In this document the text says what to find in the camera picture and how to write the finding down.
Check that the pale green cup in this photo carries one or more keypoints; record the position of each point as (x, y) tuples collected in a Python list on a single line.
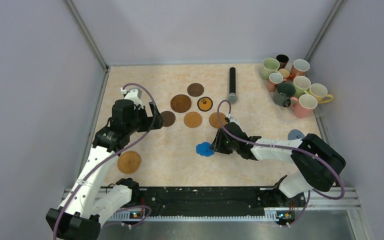
[(301, 84)]

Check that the small yellow cup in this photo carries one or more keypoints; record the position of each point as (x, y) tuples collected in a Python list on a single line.
[(284, 73)]

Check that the black cup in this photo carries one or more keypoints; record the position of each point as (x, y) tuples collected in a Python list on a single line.
[(283, 60)]

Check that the light green mug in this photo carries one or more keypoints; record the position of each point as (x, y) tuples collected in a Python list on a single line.
[(269, 65)]

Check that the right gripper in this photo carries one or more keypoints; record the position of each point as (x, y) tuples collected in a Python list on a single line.
[(217, 145)]

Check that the black microphone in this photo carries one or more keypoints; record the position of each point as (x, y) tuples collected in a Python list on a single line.
[(232, 88)]

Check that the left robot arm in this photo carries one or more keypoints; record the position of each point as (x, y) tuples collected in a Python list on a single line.
[(80, 216)]

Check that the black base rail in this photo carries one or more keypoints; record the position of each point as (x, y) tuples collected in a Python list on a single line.
[(238, 201)]

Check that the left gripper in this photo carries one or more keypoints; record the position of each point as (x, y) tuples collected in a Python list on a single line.
[(152, 122)]

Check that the dark brown wooden coaster bottom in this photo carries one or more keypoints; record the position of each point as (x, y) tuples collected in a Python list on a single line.
[(169, 118)]

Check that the dark green mug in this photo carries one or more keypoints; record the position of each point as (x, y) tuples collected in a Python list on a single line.
[(283, 94)]

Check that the small pink cup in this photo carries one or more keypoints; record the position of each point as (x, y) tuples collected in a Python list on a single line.
[(274, 80)]

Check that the orange face coaster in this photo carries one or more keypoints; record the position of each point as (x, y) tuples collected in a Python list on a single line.
[(205, 104)]

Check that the woven rattan coaster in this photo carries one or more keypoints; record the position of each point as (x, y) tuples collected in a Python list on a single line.
[(129, 162)]

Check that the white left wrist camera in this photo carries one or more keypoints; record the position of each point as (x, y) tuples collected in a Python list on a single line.
[(134, 94)]

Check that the yellow mug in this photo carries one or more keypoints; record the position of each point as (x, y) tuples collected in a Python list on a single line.
[(320, 92)]

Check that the brown ringed wooden coaster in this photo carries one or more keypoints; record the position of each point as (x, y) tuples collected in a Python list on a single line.
[(180, 103)]

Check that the blue flower coaster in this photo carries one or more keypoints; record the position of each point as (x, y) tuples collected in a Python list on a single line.
[(204, 149)]

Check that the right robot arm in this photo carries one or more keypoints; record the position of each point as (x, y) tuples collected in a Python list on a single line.
[(318, 164)]

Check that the grey blue coaster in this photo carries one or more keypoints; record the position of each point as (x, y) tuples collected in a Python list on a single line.
[(295, 134)]

